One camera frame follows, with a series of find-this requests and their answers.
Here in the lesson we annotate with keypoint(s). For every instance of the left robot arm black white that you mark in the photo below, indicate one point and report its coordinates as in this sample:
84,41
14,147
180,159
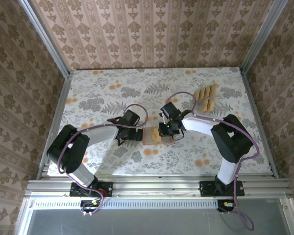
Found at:
100,134

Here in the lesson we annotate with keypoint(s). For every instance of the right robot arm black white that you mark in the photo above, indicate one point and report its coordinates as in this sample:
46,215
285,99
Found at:
198,124

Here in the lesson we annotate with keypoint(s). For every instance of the floral patterned table cover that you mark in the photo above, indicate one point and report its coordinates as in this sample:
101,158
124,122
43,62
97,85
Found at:
137,85

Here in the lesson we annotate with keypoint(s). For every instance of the grey metal sheet panel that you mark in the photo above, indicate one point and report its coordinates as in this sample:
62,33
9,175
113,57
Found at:
149,222

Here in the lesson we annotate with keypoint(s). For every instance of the wide aluminium base rail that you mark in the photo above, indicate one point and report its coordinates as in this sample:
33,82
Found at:
156,187

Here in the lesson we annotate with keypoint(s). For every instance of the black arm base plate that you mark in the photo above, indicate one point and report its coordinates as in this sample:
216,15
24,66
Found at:
205,189
107,187

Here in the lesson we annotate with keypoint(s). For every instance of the aluminium table side rail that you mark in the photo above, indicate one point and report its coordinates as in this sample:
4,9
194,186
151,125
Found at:
256,110
61,102

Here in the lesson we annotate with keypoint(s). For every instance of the black connector bracket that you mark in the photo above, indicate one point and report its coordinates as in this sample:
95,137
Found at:
87,206
221,209

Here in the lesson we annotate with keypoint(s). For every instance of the aluminium frame corner post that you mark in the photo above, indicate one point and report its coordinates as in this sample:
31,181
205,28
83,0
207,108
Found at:
47,39
262,36

